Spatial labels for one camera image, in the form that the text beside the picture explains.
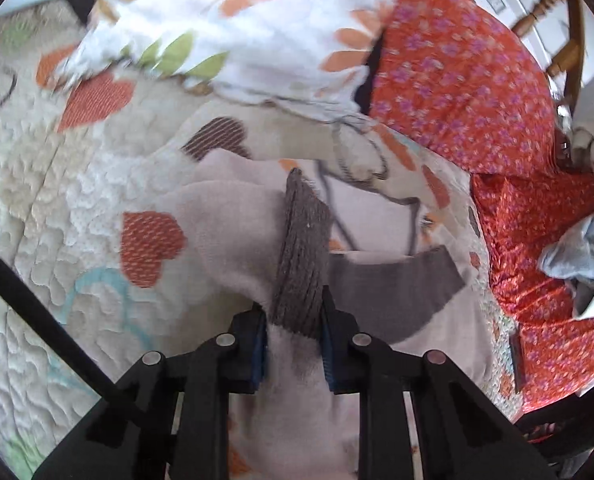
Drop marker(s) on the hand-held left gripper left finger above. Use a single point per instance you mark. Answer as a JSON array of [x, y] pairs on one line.
[[259, 347]]

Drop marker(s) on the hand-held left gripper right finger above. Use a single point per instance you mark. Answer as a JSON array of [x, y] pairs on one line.
[[329, 360]]

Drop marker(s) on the pink sweater with grey trim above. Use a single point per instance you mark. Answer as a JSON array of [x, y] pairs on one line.
[[227, 240]]

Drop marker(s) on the cream quilted blanket with hearts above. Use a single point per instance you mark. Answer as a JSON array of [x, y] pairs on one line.
[[52, 200]]

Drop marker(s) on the light blue cloth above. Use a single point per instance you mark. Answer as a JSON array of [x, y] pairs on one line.
[[577, 260]]

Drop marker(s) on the red floral cloth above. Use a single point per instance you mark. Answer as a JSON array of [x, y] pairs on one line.
[[452, 85]]

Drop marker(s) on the white floral pillow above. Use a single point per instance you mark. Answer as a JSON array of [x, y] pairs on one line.
[[277, 45]]

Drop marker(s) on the wooden chair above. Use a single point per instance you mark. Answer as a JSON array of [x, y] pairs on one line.
[[574, 50]]

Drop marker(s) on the white wall switch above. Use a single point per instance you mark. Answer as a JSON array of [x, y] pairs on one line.
[[497, 1]]

